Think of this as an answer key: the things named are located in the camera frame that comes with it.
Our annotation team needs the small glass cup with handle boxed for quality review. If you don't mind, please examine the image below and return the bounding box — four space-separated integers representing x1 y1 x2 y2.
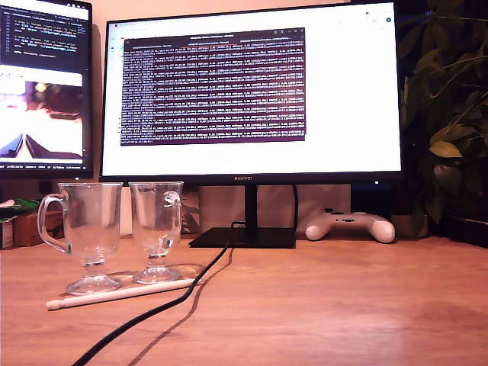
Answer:
37 181 124 297
128 181 185 286

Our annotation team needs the white pen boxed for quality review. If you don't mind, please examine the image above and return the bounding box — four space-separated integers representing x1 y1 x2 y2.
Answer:
46 278 203 311

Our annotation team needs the patterned picture card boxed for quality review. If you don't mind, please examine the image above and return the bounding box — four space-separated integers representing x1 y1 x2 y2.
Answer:
181 190 201 234

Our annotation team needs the large black Huawei monitor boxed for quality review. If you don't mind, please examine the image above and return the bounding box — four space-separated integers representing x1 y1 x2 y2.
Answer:
98 0 405 249

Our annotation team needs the white game controller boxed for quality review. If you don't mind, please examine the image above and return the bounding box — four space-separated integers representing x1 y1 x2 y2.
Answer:
304 207 397 244

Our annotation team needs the pale plant pot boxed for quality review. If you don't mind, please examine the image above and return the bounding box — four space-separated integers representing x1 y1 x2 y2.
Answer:
390 213 430 238

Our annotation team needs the green leafy plant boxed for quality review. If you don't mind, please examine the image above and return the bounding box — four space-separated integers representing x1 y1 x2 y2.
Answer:
396 0 488 230

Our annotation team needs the brown cardboard box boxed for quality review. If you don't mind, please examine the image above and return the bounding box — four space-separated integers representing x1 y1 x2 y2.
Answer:
12 211 65 247

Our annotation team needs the green packet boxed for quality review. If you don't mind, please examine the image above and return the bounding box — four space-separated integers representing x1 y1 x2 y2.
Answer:
0 197 40 223

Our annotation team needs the black planter box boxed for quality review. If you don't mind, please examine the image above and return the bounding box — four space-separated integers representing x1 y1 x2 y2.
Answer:
445 215 488 245

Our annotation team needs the black code monitor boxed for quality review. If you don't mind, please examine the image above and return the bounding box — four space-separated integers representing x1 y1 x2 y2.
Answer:
0 0 95 180

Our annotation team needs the small white box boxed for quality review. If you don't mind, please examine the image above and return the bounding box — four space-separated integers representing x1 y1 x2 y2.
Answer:
0 220 14 249

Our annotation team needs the thin black monitor cable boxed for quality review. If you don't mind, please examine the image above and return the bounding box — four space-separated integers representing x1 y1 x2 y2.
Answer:
291 185 299 230

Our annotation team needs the thick black table cable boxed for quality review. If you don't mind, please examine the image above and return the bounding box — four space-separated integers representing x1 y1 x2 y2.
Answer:
71 220 247 366

